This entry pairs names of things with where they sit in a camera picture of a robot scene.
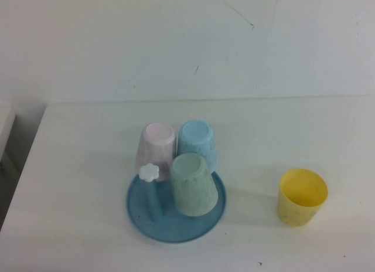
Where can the pink plastic cup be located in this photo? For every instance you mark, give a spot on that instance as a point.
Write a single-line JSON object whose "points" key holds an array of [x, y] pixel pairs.
{"points": [[155, 149]]}

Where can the light blue plastic cup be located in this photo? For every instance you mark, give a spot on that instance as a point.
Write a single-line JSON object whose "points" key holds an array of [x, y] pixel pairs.
{"points": [[196, 137]]}

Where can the mint green plastic cup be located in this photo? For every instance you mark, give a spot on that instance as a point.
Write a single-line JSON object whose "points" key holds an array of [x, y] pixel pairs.
{"points": [[193, 190]]}

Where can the blue cup stand, flower caps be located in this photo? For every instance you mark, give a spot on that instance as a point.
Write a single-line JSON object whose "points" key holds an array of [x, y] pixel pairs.
{"points": [[175, 231]]}

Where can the yellow plastic cup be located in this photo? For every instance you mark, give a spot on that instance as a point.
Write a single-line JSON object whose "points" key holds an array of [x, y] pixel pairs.
{"points": [[293, 213]]}

